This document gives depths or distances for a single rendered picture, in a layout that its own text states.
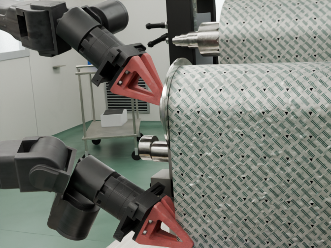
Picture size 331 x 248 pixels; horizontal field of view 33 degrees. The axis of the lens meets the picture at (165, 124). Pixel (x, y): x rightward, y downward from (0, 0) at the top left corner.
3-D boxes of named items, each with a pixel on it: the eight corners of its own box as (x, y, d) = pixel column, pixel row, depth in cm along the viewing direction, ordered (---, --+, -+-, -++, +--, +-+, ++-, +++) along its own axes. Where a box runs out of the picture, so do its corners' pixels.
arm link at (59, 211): (32, 165, 77) (42, 137, 85) (8, 228, 82) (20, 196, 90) (113, 193, 80) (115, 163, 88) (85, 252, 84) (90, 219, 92)
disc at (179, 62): (202, 136, 91) (192, 47, 86) (205, 136, 91) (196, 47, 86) (168, 174, 79) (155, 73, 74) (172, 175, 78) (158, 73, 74)
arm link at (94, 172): (71, 157, 81) (91, 147, 86) (56, 194, 84) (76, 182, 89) (109, 182, 80) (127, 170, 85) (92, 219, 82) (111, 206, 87)
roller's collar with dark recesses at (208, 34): (209, 54, 109) (207, 21, 108) (239, 53, 106) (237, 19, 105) (198, 58, 103) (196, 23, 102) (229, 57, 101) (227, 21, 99)
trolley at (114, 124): (92, 144, 625) (83, 52, 605) (144, 140, 625) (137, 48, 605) (81, 166, 535) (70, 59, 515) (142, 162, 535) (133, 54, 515)
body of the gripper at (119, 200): (122, 245, 78) (80, 216, 80) (152, 219, 87) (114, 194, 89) (140, 209, 76) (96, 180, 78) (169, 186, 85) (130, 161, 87)
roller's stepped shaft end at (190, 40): (177, 48, 109) (176, 32, 109) (206, 47, 107) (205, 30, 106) (170, 49, 107) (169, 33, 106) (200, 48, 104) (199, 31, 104)
